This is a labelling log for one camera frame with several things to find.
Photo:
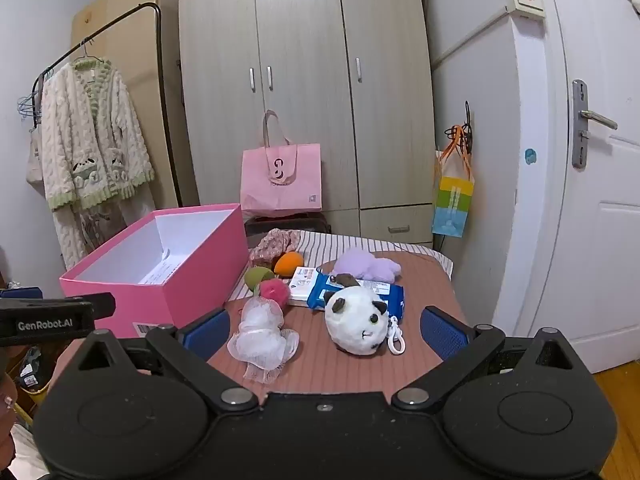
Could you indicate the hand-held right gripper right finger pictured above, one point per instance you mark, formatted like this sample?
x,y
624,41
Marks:
x,y
442,332

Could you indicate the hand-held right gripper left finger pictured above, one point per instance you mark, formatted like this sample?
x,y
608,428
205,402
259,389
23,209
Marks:
x,y
205,334

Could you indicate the white mesh bath pouf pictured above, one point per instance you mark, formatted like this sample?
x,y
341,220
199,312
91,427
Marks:
x,y
260,335

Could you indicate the blue wet wipes pack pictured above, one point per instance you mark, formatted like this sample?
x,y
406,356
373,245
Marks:
x,y
390,297

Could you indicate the pink cardboard box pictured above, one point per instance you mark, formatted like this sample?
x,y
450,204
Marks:
x,y
200,270

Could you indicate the green plush ball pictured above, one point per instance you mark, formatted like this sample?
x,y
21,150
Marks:
x,y
257,276

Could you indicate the pink plush ball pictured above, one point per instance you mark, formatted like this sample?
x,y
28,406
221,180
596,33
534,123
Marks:
x,y
274,291

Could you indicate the purple plush toy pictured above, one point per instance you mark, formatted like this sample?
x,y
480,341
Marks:
x,y
365,265

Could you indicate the white tissue pack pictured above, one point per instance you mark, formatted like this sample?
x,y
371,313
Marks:
x,y
302,287

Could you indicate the orange makeup sponge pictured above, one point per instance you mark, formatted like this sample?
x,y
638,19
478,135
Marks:
x,y
288,264

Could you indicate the floral pink cloth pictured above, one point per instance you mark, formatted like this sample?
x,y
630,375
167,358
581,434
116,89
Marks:
x,y
270,245

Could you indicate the dark plastic packet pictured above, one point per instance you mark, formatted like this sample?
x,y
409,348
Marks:
x,y
32,370

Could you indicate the white paper sheet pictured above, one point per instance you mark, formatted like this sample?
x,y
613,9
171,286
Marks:
x,y
160,272

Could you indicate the fluffy cream pajama pants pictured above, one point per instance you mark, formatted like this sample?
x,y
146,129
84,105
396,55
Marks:
x,y
75,230

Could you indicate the dusty pink blanket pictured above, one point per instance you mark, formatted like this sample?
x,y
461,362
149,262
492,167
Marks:
x,y
320,360

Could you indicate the wardrobe drawer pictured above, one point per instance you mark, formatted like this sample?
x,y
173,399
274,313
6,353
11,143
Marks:
x,y
395,222

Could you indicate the colourful paper gift bag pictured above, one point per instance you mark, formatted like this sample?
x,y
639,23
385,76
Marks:
x,y
452,205

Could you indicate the black stool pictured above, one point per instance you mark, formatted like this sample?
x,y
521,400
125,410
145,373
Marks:
x,y
310,222

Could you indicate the canvas tote bag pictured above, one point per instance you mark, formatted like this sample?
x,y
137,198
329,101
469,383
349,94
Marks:
x,y
36,160

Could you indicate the pink tote bag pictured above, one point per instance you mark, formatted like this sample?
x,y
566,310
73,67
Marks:
x,y
282,180

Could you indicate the white door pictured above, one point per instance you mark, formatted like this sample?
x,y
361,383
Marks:
x,y
590,240

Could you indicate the blue round sticker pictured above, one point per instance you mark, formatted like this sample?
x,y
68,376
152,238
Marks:
x,y
530,156

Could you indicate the fluffy cream green cardigan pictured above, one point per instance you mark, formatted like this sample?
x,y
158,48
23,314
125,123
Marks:
x,y
95,125

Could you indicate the black metal clothes rack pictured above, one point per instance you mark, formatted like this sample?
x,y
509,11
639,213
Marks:
x,y
161,85

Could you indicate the cardigan clothes hanger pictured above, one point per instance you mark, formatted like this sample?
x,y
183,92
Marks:
x,y
86,57

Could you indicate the tall light wooden cabinet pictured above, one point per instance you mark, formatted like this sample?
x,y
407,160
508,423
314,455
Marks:
x,y
135,60

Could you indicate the beige three-door wardrobe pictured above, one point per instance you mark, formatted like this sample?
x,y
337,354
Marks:
x,y
305,25

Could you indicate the black wall hook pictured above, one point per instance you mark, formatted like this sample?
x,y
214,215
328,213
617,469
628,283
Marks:
x,y
468,120

